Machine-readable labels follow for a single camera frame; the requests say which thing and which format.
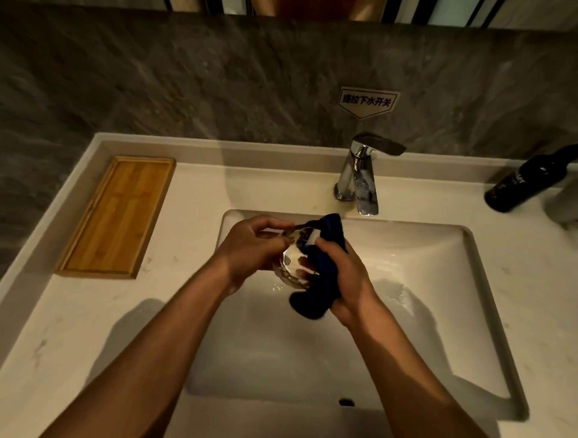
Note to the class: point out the person's right hand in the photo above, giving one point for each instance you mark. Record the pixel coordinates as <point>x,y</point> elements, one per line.
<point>350,282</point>

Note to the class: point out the person's left hand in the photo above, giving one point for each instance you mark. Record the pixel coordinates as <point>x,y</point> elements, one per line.
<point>246,252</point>

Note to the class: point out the person's right thumb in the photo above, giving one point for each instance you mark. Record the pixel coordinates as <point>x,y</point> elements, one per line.
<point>328,252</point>

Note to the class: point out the person's left thumb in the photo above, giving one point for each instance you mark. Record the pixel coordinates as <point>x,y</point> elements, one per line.
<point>274,240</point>

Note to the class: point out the dark blue cloth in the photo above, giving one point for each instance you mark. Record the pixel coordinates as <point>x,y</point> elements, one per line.
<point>323,270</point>

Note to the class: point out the clear drinking glass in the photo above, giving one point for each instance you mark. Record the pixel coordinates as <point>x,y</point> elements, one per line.
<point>296,259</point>

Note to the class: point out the person's left forearm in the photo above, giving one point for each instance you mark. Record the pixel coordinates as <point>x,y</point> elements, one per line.
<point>149,365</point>

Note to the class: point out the person's right forearm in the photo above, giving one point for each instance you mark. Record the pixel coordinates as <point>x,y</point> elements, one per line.
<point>406,379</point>

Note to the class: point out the chrome faucet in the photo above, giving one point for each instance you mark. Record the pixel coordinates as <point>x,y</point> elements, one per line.
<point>361,178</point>

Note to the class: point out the white sink basin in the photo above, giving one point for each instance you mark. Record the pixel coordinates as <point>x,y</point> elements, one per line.
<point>347,343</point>

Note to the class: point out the bamboo wooden tray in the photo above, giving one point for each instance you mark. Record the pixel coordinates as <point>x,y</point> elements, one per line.
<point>116,217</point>

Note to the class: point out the black bottle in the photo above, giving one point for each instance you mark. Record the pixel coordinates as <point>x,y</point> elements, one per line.
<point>526,180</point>

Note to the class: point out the white wall sign sticker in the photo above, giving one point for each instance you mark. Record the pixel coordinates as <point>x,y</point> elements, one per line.
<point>368,101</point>

